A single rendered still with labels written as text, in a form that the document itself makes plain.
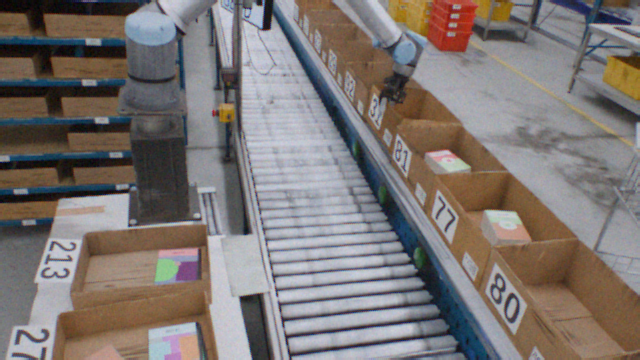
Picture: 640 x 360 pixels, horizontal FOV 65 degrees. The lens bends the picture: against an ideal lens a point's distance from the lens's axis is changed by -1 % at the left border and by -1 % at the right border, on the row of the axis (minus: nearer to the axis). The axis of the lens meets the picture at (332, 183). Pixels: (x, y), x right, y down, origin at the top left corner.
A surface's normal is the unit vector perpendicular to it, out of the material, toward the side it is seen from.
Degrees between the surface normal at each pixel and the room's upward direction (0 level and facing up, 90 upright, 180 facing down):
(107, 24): 91
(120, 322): 88
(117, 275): 2
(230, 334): 0
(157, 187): 90
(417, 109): 89
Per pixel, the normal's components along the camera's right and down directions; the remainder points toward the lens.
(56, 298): 0.09, -0.85
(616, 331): -0.97, 0.03
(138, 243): 0.26, 0.50
